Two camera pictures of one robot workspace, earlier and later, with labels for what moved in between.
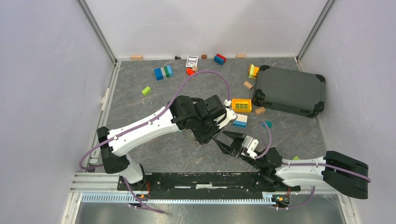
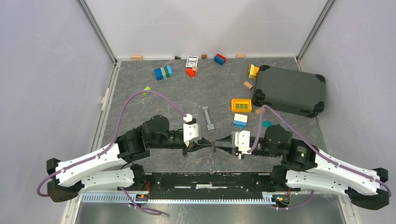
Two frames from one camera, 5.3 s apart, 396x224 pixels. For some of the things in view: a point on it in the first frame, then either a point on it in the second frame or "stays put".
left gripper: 203,139 -> 192,144
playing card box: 192,61 stays put
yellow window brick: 241,105 stays put
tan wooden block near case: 248,85 stays put
